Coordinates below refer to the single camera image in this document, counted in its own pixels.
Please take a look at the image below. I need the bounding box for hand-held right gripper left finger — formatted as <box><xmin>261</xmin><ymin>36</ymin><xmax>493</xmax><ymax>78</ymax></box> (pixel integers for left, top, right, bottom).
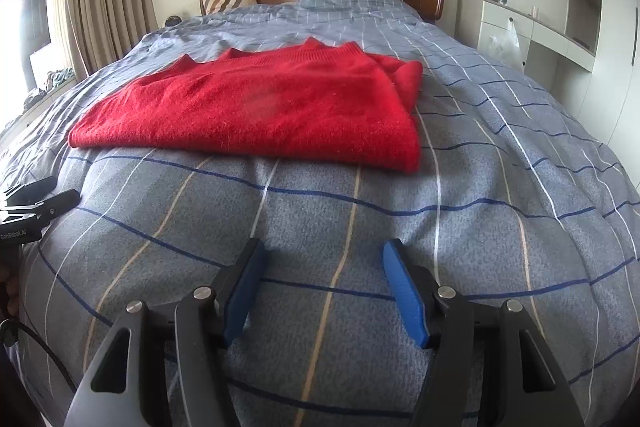
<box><xmin>65</xmin><ymin>237</ymin><xmax>268</xmax><ymax>427</ymax></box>

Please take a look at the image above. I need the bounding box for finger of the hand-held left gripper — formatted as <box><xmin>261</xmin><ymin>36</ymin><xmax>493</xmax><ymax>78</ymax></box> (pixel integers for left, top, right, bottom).
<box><xmin>0</xmin><ymin>188</ymin><xmax>82</xmax><ymax>226</ymax></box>
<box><xmin>0</xmin><ymin>176</ymin><xmax>59</xmax><ymax>204</ymax></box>

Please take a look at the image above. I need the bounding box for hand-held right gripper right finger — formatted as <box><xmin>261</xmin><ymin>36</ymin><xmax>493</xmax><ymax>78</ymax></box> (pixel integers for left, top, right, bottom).
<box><xmin>382</xmin><ymin>238</ymin><xmax>586</xmax><ymax>427</ymax></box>

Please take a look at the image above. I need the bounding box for red knit sweater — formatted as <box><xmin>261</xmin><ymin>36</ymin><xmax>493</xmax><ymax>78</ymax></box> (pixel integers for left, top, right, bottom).
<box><xmin>67</xmin><ymin>37</ymin><xmax>425</xmax><ymax>174</ymax></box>

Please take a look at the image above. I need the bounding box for person's left hand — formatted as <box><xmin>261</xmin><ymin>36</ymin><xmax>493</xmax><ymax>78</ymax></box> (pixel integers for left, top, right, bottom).
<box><xmin>0</xmin><ymin>276</ymin><xmax>22</xmax><ymax>320</ymax></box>

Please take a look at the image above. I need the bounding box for blue plaid duvet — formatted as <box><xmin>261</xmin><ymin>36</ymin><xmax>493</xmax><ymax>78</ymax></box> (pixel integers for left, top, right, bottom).
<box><xmin>0</xmin><ymin>0</ymin><xmax>640</xmax><ymax>427</ymax></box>

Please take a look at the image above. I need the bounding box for pile of sundries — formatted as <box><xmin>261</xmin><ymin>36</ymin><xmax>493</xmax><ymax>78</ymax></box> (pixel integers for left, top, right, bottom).
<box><xmin>22</xmin><ymin>67</ymin><xmax>76</xmax><ymax>108</ymax></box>

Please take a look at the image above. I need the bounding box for white plastic bag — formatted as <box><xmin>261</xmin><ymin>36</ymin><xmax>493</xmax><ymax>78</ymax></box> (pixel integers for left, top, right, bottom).
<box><xmin>487</xmin><ymin>19</ymin><xmax>526</xmax><ymax>68</ymax></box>

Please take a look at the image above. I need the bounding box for white desk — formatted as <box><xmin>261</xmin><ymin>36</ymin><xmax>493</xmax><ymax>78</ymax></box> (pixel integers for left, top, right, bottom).
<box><xmin>457</xmin><ymin>0</ymin><xmax>598</xmax><ymax>72</ymax></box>

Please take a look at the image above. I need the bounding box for white wardrobe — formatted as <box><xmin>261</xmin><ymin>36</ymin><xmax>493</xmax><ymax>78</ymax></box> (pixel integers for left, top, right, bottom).
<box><xmin>555</xmin><ymin>0</ymin><xmax>640</xmax><ymax>152</ymax></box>

